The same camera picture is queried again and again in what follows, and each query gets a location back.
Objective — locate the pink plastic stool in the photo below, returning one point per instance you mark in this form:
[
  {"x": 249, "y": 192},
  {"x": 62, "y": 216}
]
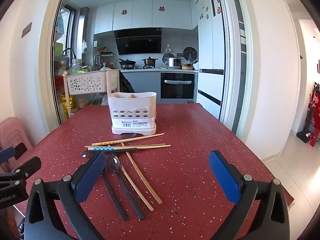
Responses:
[{"x": 12, "y": 132}]

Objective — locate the yellow oil bottle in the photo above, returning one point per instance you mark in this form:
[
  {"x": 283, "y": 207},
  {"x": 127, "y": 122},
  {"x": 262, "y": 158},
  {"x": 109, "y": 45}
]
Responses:
[{"x": 67, "y": 105}]

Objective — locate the round black perforated rack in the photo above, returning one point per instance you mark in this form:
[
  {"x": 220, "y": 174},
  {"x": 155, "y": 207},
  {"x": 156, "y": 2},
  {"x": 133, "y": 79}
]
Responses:
[{"x": 190, "y": 53}]

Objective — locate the red fire extinguisher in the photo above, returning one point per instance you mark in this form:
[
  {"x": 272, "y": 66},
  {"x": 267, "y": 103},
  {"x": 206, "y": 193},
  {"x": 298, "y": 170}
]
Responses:
[{"x": 314, "y": 110}]

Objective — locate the white upper kitchen cabinets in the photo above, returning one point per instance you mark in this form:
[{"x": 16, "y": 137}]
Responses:
[{"x": 145, "y": 17}]

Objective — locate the white flower-pattern trolley rack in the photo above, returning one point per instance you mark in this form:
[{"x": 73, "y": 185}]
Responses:
[{"x": 87, "y": 82}]

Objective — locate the black built-in oven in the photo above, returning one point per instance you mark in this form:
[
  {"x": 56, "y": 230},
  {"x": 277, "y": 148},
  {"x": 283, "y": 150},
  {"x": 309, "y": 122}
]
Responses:
[{"x": 177, "y": 87}]

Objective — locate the steel basin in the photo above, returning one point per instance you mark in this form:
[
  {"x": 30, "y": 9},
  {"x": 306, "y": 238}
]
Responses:
[{"x": 61, "y": 72}]

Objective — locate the wooden steamer basket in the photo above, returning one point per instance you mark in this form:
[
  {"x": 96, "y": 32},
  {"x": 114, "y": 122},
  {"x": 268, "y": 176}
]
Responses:
[{"x": 188, "y": 67}]

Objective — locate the white plastic utensil holder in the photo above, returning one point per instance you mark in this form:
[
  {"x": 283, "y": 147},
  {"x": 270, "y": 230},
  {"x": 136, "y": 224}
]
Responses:
[{"x": 132, "y": 127}]

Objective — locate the steel cooking pot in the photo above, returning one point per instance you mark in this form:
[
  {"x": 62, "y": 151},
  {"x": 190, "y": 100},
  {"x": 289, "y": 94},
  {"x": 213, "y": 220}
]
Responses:
[{"x": 149, "y": 61}]

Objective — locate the group of fridge magnets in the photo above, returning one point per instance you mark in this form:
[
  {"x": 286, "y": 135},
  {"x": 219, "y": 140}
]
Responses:
[{"x": 207, "y": 16}]

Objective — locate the round patterned trivet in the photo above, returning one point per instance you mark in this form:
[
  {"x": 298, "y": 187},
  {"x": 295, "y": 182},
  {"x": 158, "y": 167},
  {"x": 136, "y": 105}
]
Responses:
[{"x": 165, "y": 56}]

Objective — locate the black plastic bag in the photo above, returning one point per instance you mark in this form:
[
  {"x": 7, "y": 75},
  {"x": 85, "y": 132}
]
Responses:
[{"x": 126, "y": 83}]

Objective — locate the grey wall plate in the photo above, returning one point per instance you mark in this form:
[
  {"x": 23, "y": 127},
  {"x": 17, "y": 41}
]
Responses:
[{"x": 26, "y": 30}]

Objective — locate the black wok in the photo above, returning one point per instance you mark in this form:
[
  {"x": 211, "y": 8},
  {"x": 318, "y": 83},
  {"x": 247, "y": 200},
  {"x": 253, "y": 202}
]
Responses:
[{"x": 127, "y": 62}]

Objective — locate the black range hood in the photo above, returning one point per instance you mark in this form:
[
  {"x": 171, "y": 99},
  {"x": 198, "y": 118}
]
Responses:
[{"x": 138, "y": 41}]

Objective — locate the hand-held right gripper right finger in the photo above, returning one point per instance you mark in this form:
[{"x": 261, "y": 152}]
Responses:
[{"x": 225, "y": 180}]

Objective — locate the white refrigerator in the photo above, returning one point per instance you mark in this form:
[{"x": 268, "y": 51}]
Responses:
[{"x": 210, "y": 55}]

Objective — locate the wooden chopstick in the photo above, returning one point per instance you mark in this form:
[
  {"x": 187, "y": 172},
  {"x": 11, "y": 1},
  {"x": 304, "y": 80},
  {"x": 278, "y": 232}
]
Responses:
[
  {"x": 142, "y": 175},
  {"x": 102, "y": 149},
  {"x": 150, "y": 144},
  {"x": 140, "y": 137},
  {"x": 140, "y": 192}
]

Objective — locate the black kitchen faucet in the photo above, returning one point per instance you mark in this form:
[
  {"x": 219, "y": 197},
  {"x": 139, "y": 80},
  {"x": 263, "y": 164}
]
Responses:
[{"x": 72, "y": 52}]

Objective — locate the white wall hook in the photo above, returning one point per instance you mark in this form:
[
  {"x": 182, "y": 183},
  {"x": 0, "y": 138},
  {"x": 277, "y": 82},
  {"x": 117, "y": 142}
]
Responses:
[{"x": 168, "y": 48}]

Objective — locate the grey kitchen counter cabinets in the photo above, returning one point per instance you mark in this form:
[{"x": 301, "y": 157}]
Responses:
[{"x": 145, "y": 82}]

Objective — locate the white spice rack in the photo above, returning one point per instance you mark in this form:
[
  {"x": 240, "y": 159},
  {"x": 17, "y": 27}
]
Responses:
[{"x": 105, "y": 60}]

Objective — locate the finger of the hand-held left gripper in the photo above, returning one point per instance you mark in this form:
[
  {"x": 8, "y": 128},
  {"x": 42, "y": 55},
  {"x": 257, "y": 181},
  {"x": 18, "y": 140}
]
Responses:
[
  {"x": 27, "y": 166},
  {"x": 6, "y": 154}
]

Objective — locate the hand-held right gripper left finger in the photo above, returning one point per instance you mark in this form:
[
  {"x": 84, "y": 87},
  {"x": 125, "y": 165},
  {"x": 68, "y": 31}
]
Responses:
[{"x": 91, "y": 177}]

